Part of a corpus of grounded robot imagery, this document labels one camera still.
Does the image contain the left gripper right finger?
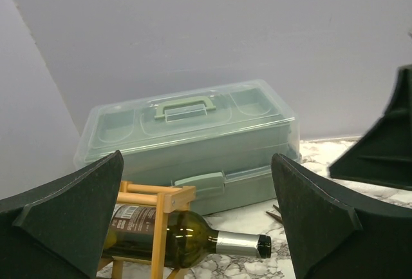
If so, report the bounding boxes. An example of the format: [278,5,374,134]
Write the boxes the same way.
[271,154,411,279]

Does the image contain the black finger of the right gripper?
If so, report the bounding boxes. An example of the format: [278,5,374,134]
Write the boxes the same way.
[329,64,411,190]

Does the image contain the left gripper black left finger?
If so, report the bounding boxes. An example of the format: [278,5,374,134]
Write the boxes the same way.
[1,151,124,279]

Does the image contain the brown label wine bottle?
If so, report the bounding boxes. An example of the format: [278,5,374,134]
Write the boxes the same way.
[102,204,272,269]

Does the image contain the wooden wine rack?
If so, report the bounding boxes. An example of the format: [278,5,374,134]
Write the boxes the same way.
[96,180,197,279]

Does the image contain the green plastic toolbox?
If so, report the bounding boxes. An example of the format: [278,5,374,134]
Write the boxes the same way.
[73,80,301,215]

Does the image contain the yellow handled pliers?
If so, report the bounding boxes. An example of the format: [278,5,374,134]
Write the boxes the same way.
[265,204,284,224]

